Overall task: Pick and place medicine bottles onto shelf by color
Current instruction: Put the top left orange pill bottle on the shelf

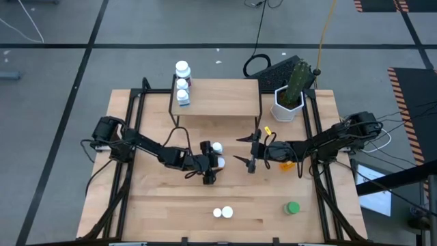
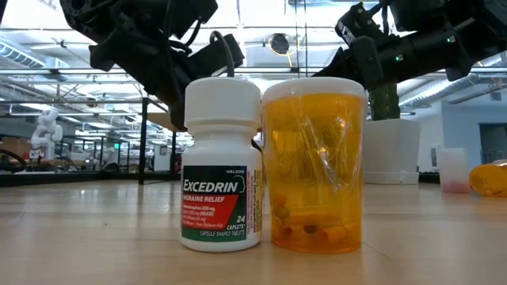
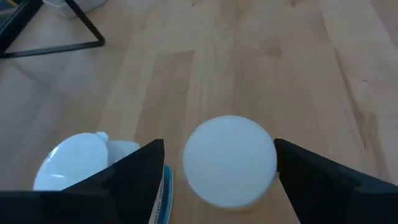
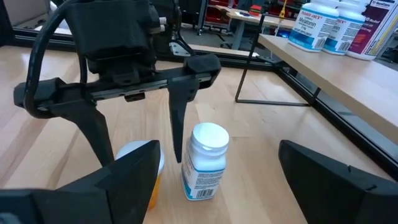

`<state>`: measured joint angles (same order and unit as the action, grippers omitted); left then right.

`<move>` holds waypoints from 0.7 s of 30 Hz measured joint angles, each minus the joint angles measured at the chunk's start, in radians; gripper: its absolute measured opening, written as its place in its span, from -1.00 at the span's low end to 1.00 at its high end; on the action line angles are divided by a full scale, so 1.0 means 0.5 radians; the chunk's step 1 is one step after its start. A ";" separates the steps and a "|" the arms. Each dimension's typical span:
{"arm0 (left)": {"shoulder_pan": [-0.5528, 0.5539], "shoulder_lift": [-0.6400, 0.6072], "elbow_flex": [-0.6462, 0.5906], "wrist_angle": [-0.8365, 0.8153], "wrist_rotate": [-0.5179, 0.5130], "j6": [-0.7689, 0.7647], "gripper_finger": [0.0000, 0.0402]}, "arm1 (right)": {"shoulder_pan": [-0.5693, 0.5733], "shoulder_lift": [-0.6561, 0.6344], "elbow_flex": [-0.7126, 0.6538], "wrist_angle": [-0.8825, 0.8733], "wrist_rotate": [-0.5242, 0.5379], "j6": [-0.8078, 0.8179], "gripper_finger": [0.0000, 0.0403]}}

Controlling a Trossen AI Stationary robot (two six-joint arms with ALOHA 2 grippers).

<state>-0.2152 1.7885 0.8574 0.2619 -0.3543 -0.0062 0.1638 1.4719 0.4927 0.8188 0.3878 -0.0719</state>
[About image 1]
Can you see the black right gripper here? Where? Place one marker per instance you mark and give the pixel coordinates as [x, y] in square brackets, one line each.
[259, 150]

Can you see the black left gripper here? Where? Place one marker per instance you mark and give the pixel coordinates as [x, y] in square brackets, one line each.
[201, 163]

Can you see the small white teal-label bottle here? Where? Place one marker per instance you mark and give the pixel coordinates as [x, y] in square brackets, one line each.
[217, 147]
[183, 95]
[182, 83]

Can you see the white bottle embossed cap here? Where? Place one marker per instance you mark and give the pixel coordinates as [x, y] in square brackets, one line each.
[217, 212]

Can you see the wide orange bottle white cap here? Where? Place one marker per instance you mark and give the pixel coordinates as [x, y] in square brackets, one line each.
[227, 212]

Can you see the large white bottle maroon label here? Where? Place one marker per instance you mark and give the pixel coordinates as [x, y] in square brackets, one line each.
[182, 67]

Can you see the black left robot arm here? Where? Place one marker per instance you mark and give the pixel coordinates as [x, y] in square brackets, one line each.
[150, 147]

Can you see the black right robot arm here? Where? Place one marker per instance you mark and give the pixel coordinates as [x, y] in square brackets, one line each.
[324, 140]

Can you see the wooden shelf black metal legs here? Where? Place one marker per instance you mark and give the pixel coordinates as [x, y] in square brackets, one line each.
[222, 97]

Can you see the yellow tag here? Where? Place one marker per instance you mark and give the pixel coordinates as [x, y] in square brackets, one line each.
[267, 130]

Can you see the orange pill bottle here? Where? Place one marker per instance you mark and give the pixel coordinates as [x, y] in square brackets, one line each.
[286, 166]

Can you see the white hexagonal planter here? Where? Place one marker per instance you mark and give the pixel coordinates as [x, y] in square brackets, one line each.
[281, 112]

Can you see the green-capped bottle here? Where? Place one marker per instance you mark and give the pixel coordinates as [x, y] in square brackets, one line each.
[293, 207]

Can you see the black keyboard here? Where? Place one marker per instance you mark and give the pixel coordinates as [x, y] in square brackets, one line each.
[273, 75]

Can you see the green cactus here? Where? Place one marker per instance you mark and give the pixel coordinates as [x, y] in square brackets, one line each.
[297, 82]

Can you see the flat screen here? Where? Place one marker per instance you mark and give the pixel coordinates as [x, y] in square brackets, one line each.
[375, 201]

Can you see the black pole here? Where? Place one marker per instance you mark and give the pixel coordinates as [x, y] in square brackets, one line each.
[392, 180]

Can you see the black mat hazard stripes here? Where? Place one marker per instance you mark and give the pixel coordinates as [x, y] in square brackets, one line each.
[379, 5]
[420, 102]

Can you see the grey flat object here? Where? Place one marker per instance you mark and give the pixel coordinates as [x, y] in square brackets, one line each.
[10, 75]

